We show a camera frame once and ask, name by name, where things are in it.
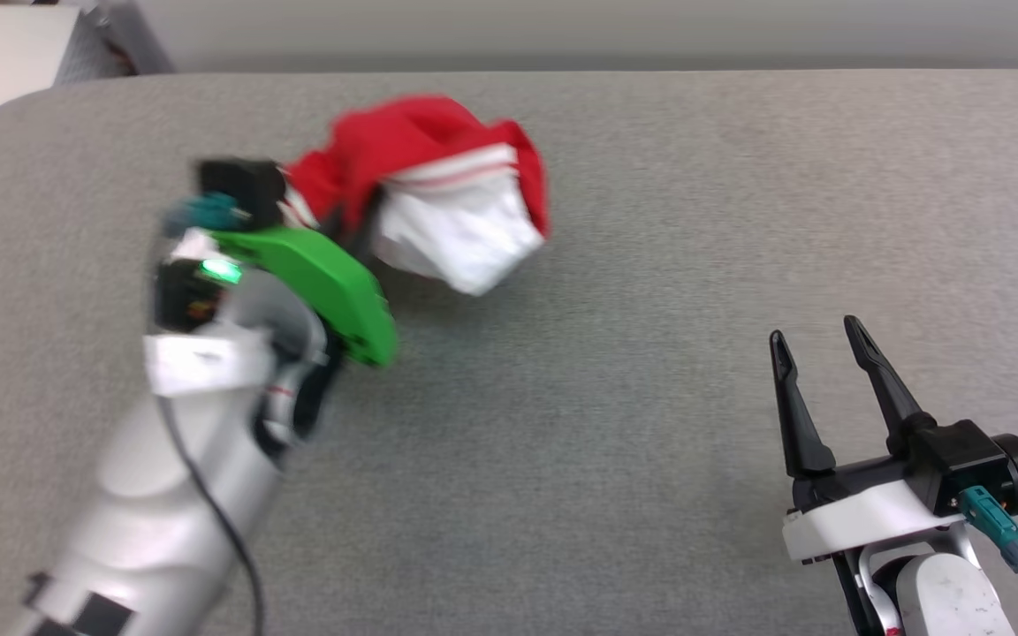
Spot white power supply box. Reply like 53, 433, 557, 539
0, 0, 176, 175

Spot red and white garment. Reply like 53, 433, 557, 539
282, 95, 551, 297

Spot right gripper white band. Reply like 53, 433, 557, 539
769, 314, 974, 564

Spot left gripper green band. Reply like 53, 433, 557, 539
154, 196, 400, 369

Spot grey fabric sofa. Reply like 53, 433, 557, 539
0, 69, 1018, 636

